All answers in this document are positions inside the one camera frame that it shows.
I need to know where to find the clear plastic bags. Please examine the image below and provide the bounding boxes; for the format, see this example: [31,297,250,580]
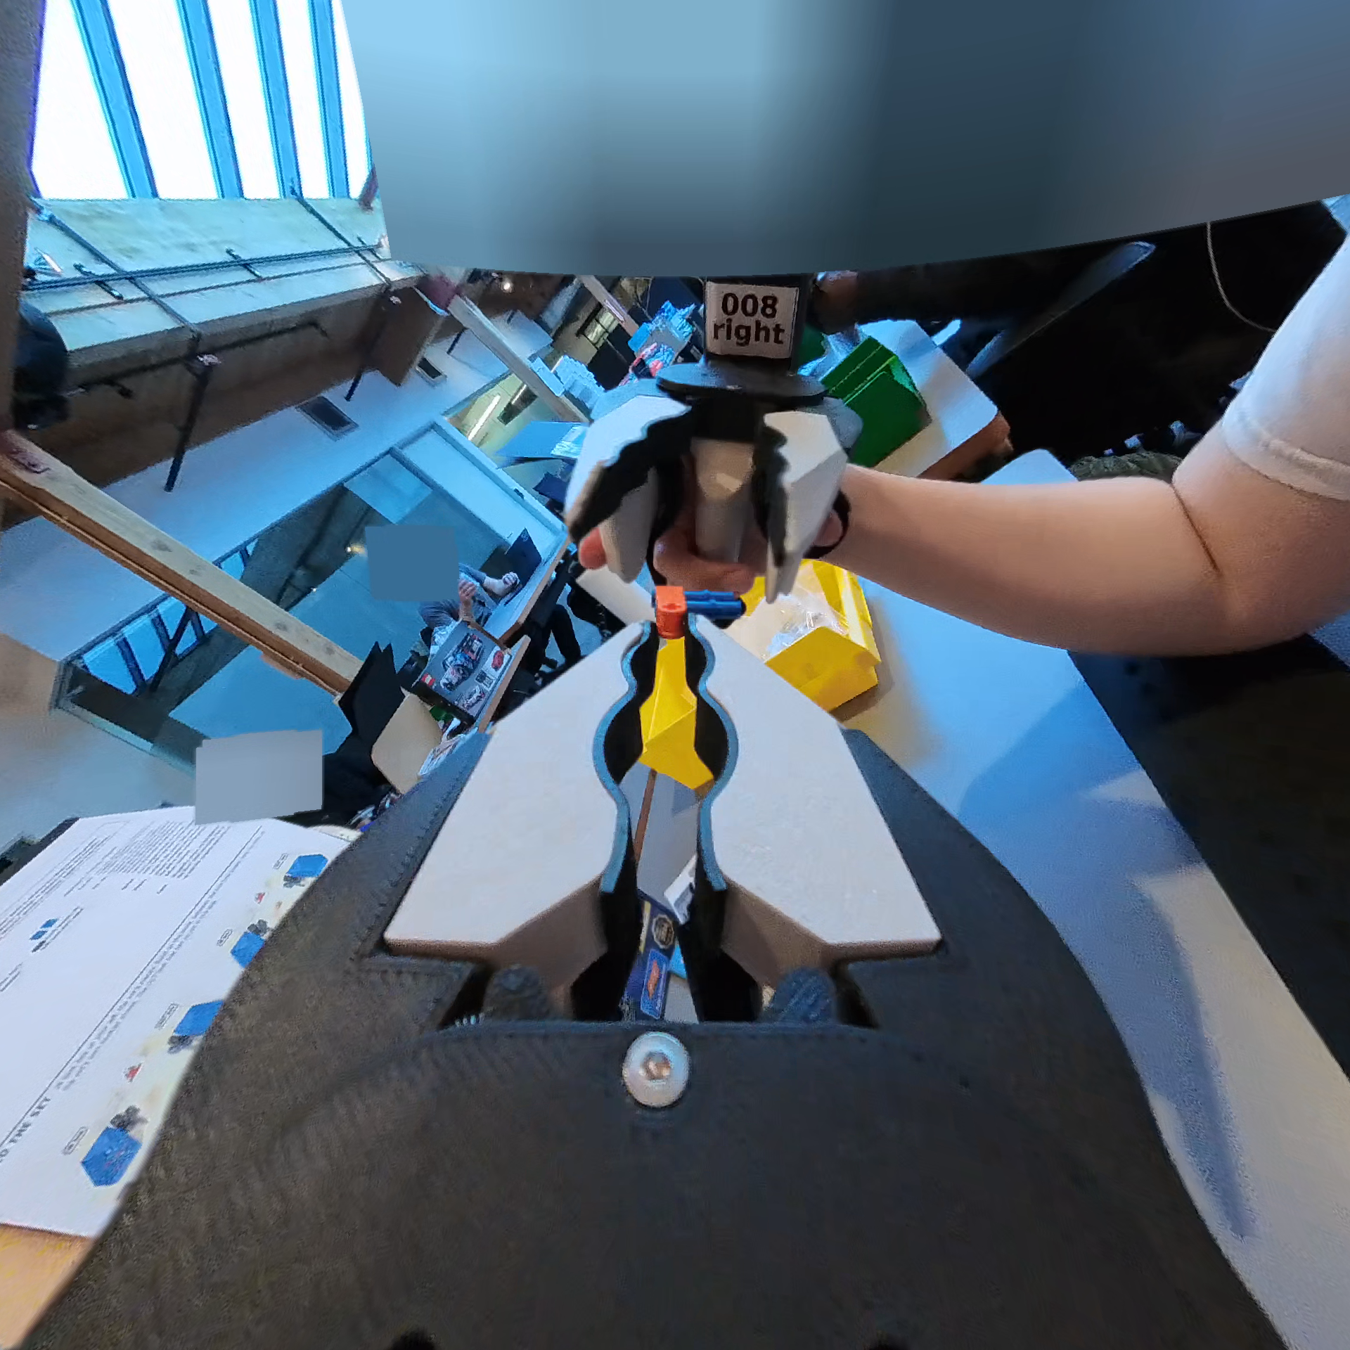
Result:
[774,589,845,655]

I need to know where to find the yellow plastic bin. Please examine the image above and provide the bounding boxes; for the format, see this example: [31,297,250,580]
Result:
[637,559,882,792]

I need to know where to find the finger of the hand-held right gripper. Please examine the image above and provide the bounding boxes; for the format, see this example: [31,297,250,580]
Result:
[562,395,694,584]
[751,409,851,604]

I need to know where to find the person's right hand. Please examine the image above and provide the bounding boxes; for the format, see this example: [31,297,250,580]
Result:
[578,514,771,596]

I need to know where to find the wooden post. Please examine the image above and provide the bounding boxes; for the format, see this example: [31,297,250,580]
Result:
[0,430,364,697]

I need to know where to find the blue robot kit box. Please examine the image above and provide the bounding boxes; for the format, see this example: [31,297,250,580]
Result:
[621,896,692,1021]

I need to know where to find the toy car box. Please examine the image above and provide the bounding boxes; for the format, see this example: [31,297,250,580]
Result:
[411,620,514,723]

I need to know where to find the printed instruction sheet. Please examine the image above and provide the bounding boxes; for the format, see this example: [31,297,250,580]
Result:
[0,806,348,1237]

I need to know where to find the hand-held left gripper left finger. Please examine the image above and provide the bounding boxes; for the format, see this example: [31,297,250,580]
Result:
[383,620,660,1021]

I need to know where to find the green plastic bin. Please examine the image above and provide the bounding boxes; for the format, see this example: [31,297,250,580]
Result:
[821,337,931,467]

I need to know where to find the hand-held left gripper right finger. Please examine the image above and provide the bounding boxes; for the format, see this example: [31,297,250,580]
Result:
[686,618,943,1021]

